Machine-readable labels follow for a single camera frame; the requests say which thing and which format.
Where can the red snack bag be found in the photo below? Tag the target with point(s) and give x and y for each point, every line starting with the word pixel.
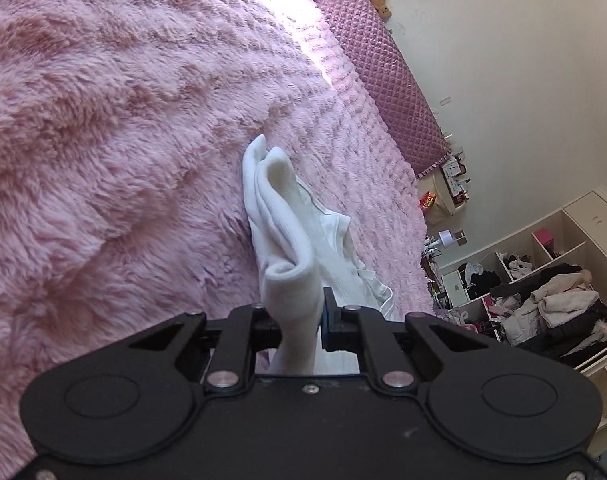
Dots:
pixel 427 201

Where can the cream open shelf cabinet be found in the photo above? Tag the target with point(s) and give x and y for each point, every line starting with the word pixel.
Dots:
pixel 588 215

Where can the cream nightstand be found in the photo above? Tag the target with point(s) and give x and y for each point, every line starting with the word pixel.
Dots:
pixel 456 195

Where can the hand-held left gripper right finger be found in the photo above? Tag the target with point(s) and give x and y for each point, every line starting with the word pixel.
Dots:
pixel 327 317

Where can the white printed sweatshirt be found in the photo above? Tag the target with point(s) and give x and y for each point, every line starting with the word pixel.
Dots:
pixel 283 220

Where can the pile of clothes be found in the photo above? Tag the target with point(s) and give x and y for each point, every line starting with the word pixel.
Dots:
pixel 558 305

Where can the pink fluffy blanket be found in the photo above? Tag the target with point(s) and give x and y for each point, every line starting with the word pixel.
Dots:
pixel 108 135

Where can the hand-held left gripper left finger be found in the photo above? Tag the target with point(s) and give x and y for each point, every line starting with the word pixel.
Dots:
pixel 263 330

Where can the pink quilted headboard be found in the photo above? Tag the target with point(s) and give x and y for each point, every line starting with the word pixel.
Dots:
pixel 383 60

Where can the white table lamp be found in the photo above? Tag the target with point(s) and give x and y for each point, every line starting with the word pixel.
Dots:
pixel 446 237

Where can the white wall switch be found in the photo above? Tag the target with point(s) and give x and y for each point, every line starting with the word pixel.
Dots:
pixel 446 101

